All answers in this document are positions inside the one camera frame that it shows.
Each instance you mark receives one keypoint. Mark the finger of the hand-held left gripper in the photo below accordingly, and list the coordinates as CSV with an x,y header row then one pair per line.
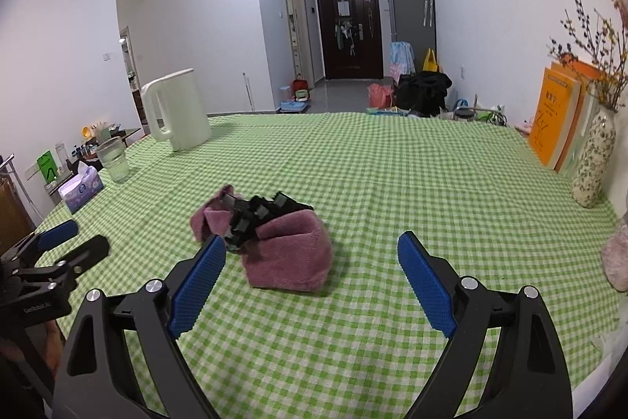
x,y
59,233
86,254

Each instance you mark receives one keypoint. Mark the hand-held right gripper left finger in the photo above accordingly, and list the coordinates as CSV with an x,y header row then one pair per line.
x,y
196,286

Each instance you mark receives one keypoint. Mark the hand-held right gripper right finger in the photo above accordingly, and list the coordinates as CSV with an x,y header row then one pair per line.
x,y
427,284

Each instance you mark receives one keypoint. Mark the black patterned sock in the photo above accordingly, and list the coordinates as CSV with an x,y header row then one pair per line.
x,y
250,217

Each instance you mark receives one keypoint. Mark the mauve towel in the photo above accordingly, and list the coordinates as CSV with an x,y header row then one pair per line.
x,y
289,252

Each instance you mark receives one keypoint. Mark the pink fuzzy sock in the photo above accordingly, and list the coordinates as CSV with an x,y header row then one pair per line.
x,y
617,257

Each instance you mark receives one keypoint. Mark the purple tissue box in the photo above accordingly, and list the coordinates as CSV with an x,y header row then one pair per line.
x,y
81,193

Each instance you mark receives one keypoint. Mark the brown wooden cabinet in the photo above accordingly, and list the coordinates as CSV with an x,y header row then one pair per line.
x,y
14,208

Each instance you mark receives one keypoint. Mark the green paper bag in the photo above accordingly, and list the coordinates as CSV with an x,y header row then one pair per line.
x,y
47,167

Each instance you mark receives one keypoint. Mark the clear drinking glass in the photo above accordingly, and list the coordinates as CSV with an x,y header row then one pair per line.
x,y
114,161

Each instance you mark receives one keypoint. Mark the green pen holder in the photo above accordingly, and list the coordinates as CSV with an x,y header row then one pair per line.
x,y
103,132

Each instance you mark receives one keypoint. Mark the green checked tablecloth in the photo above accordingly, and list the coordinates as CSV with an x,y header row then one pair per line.
x,y
368,178

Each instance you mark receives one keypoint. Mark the small dark pot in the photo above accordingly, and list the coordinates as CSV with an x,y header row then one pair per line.
x,y
464,113

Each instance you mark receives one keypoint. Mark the white electric kettle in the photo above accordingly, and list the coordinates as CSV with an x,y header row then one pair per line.
x,y
184,109

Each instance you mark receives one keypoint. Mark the black bag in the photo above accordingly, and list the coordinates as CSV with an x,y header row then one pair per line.
x,y
423,92

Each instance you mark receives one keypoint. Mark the red plastic bag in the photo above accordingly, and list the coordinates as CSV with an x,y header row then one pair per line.
x,y
381,96

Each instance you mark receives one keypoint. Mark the white cloth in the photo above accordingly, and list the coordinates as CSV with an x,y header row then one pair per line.
x,y
613,340

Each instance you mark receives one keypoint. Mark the blue tray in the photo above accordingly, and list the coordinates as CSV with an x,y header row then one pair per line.
x,y
293,107

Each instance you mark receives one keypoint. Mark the orange book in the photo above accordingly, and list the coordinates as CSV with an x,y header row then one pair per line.
x,y
586,73
552,119

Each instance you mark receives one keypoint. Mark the floral ceramic vase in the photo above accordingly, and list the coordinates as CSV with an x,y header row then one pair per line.
x,y
593,159

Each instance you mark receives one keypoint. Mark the pale green book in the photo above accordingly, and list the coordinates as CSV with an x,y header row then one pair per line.
x,y
581,139

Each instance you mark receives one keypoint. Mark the clear plastic bucket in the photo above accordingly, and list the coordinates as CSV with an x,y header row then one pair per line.
x,y
285,94

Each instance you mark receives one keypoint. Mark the green bowl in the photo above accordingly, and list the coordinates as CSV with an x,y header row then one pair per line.
x,y
301,95

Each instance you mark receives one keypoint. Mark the yellow bag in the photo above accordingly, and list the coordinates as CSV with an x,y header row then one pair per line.
x,y
431,61

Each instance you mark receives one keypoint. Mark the striped fabric bag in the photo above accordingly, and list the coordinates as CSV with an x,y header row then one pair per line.
x,y
402,60

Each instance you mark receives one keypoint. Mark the red container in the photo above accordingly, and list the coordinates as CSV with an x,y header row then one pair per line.
x,y
300,84

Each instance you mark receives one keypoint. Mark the green hanging items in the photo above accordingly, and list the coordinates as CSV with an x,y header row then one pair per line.
x,y
345,36

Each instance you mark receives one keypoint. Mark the grey fridge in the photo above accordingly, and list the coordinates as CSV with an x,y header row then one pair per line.
x,y
409,21

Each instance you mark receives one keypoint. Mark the dark brown entrance door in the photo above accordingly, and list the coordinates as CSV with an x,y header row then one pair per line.
x,y
349,31

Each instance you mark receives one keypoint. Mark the wooden interior door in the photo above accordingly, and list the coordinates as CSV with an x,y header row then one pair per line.
x,y
297,31

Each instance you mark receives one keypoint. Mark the white paper on door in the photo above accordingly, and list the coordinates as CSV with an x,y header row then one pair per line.
x,y
344,7

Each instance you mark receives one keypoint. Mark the dried flower branches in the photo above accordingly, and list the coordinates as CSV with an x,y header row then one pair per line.
x,y
598,51

